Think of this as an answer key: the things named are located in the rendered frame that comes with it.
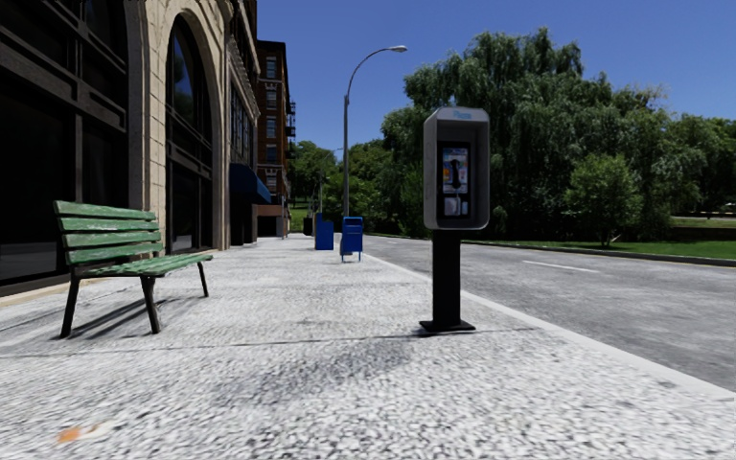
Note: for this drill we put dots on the blue letter box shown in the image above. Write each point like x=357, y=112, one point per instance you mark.
x=352, y=234
x=324, y=232

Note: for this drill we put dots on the dark bin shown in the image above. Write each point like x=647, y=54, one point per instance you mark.
x=307, y=225

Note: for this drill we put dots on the grey street lamp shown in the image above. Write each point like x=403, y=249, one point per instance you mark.
x=346, y=144

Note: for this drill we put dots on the red brick building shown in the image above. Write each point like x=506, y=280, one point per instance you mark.
x=273, y=115

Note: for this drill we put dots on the trees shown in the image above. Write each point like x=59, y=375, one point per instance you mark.
x=517, y=132

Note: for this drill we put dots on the tree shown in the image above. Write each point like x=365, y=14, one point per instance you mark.
x=602, y=192

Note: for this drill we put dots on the green bench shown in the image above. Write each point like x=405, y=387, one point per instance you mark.
x=109, y=238

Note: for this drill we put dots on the pale stone building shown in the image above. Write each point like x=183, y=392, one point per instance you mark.
x=115, y=103

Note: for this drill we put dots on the grey pay phone on post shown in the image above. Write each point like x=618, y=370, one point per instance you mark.
x=455, y=172

